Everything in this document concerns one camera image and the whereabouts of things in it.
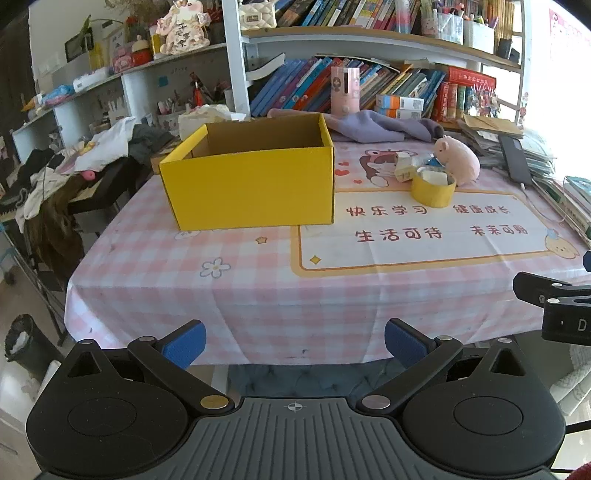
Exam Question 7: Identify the red jar beige lid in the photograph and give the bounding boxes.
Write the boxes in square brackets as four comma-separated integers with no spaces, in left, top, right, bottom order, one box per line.
[131,39,153,65]

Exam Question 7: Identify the white garment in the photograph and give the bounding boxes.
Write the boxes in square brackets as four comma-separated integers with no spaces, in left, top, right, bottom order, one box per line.
[58,117,137,174]

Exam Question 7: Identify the orange blue medicine box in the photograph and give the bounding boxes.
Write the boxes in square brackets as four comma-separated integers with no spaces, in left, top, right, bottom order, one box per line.
[376,95,424,110]
[375,108,423,120]

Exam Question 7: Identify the white wet wipes pack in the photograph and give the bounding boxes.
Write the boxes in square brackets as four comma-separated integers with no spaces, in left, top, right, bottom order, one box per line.
[74,69,109,90]

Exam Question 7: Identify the pink cow figurine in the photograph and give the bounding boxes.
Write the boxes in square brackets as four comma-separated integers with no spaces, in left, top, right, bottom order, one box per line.
[154,0,211,56]

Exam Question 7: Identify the row of leaning books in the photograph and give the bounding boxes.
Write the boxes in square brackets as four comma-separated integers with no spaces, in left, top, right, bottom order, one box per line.
[249,55,446,121]

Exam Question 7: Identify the pink wall poster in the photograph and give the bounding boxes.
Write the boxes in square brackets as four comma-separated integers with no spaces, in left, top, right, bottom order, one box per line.
[549,7,591,70]

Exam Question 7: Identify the black waste bin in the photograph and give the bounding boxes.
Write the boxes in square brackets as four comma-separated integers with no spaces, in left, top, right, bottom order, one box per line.
[4,314,63,381]

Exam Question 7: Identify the dark grey garment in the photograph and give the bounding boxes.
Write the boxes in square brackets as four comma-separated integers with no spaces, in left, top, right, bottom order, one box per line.
[128,124,176,164]

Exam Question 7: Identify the floral tissue box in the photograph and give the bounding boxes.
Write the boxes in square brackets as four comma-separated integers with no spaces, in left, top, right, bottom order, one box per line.
[178,104,250,139]

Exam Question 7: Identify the white pen holder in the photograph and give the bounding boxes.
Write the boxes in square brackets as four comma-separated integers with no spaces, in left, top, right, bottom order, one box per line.
[463,18,496,54]

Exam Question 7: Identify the pink plush pig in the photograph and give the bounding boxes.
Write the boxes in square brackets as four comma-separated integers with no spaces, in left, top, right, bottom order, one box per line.
[433,135,481,186]

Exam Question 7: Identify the blue wet wipes pack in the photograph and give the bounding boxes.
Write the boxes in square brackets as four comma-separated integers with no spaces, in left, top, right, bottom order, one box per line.
[39,84,75,107]

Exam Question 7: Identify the small cream box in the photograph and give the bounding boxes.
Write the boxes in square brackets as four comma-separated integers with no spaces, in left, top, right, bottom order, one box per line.
[394,154,420,182]

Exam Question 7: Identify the yellow cardboard box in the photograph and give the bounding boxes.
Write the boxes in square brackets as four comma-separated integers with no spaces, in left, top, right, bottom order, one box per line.
[159,112,335,232]

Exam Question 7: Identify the brown paper envelope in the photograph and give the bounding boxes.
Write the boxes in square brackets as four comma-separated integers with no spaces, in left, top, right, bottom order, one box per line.
[462,113,522,137]

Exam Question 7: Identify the red boxed book set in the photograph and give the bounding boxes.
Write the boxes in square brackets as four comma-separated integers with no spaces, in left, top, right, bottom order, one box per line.
[436,66,497,123]

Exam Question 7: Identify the row of upright books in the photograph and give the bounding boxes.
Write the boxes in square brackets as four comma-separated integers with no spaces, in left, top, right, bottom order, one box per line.
[274,0,437,33]

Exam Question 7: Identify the yellow tape roll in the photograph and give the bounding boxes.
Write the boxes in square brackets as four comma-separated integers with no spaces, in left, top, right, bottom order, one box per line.
[411,167,457,209]

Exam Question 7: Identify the purple cloth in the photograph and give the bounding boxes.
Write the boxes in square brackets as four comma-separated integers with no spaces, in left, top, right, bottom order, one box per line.
[268,108,446,144]

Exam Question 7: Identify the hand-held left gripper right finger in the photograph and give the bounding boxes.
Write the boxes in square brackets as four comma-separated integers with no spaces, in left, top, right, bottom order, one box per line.
[355,318,532,413]

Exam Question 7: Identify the stack of books and papers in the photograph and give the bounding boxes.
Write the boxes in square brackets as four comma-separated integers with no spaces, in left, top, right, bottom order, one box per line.
[455,124,591,245]

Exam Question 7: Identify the pink cylindrical humidifier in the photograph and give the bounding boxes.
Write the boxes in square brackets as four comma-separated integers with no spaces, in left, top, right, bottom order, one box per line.
[331,66,361,116]

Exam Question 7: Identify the cream quilted handbag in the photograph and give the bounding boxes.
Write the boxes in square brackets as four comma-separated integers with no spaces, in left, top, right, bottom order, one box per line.
[238,0,278,29]

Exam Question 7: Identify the white charging cable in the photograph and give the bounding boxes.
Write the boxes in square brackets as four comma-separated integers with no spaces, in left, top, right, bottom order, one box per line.
[521,184,591,241]

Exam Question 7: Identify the white bookshelf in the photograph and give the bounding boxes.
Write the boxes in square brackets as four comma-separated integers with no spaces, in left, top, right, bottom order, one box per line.
[9,0,527,162]

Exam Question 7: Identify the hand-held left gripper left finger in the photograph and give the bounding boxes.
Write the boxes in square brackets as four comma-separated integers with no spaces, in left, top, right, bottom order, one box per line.
[60,320,234,415]

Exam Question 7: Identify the black tablet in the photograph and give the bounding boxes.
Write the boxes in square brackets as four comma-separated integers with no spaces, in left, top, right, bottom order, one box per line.
[499,135,533,185]

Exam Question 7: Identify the black picture frame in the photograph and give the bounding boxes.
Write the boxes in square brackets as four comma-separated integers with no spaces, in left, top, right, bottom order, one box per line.
[65,28,95,63]

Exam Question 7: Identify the brown garment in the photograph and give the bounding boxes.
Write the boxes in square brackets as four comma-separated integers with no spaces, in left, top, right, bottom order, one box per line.
[28,175,100,282]

